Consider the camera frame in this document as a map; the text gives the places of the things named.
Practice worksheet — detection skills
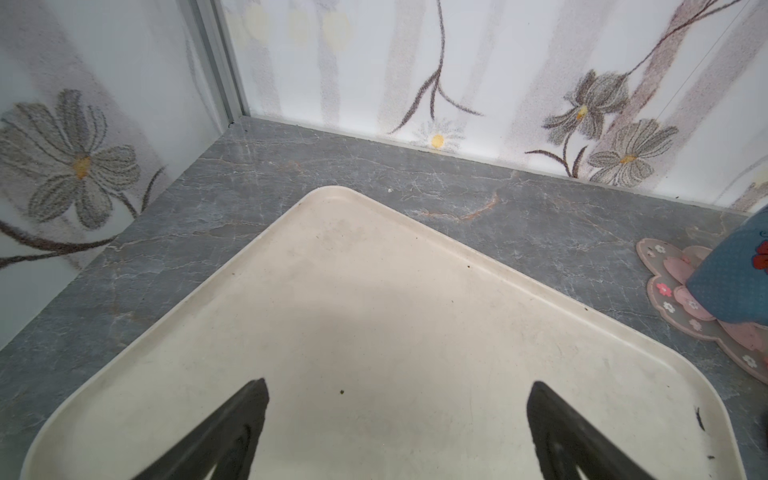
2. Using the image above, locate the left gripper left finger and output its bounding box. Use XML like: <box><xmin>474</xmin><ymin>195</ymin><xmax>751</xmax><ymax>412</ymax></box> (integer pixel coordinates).
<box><xmin>135</xmin><ymin>378</ymin><xmax>269</xmax><ymax>480</ymax></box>

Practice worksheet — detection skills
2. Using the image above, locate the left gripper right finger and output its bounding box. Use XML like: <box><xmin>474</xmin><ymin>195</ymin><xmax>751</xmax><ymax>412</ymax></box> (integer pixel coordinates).
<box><xmin>526</xmin><ymin>381</ymin><xmax>651</xmax><ymax>480</ymax></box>

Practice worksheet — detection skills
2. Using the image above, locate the beige plastic tray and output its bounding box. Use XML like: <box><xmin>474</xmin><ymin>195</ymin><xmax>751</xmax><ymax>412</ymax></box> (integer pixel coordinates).
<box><xmin>21</xmin><ymin>186</ymin><xmax>745</xmax><ymax>479</ymax></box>

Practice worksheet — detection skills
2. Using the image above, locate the pink cherry blossom coaster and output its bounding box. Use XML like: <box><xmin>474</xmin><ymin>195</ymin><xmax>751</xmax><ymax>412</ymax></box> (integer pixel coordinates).
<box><xmin>636</xmin><ymin>238</ymin><xmax>767</xmax><ymax>383</ymax></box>

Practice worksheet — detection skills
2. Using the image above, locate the blue mug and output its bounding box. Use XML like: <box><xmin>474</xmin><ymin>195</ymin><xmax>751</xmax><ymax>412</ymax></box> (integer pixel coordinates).
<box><xmin>686</xmin><ymin>208</ymin><xmax>767</xmax><ymax>326</ymax></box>

